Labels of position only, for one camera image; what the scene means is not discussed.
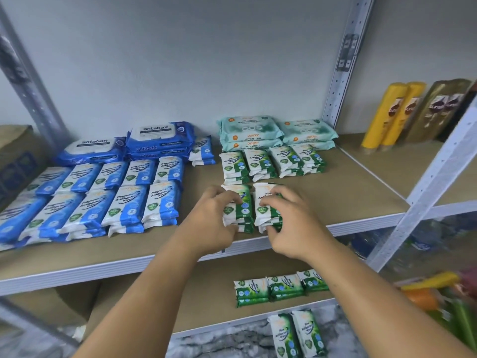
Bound person's right hand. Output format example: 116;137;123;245
259;184;332;262

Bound person's left hand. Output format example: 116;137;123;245
175;184;243;258

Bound grey metal shelf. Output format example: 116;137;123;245
0;0;477;348

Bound group of blue wipe packets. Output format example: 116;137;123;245
0;136;217;252

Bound person's right forearm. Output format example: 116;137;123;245
298;246;474;358

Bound person's left forearm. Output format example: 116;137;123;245
75;242;225;358

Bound water bottles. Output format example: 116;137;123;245
350;214;477;274

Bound yellow bottle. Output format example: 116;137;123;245
382;82;427;150
401;272;462;291
361;83;409;152

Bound cardboard box blue print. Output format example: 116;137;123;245
0;125;53;213
3;283;101;329

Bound pink bottle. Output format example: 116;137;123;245
458;266;477;297

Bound green bottle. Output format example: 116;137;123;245
436;298;477;351

